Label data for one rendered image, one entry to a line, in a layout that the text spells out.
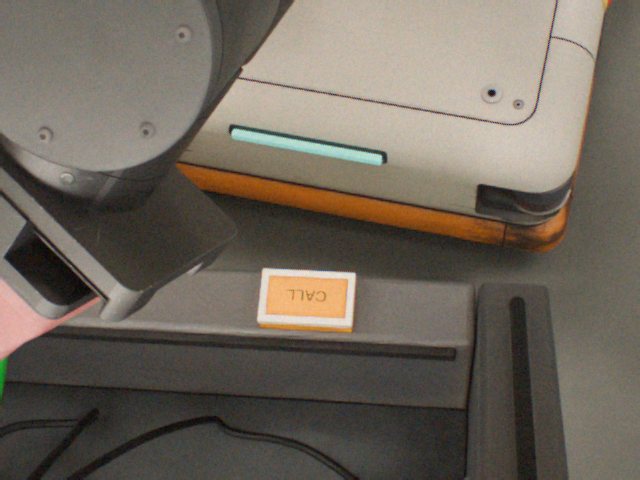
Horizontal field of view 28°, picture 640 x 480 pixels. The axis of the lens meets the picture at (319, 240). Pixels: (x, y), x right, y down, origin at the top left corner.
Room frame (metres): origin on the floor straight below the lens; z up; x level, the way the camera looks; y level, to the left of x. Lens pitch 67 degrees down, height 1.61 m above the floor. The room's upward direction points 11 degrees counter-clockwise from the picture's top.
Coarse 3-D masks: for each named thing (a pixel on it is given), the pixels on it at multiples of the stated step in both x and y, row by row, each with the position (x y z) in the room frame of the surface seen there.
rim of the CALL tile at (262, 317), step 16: (272, 272) 0.26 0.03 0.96; (288, 272) 0.26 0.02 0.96; (304, 272) 0.26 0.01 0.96; (320, 272) 0.25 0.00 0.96; (336, 272) 0.25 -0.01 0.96; (352, 288) 0.24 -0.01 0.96; (352, 304) 0.23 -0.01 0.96; (272, 320) 0.23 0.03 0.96; (288, 320) 0.23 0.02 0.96; (304, 320) 0.23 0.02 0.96; (320, 320) 0.23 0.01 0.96; (336, 320) 0.23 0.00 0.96; (352, 320) 0.23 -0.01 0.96
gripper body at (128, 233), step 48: (0, 144) 0.18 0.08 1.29; (48, 192) 0.16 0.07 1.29; (96, 192) 0.16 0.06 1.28; (144, 192) 0.17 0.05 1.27; (192, 192) 0.18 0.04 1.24; (48, 240) 0.15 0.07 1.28; (96, 240) 0.15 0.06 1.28; (144, 240) 0.15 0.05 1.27; (192, 240) 0.16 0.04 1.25; (96, 288) 0.14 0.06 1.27; (144, 288) 0.13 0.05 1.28
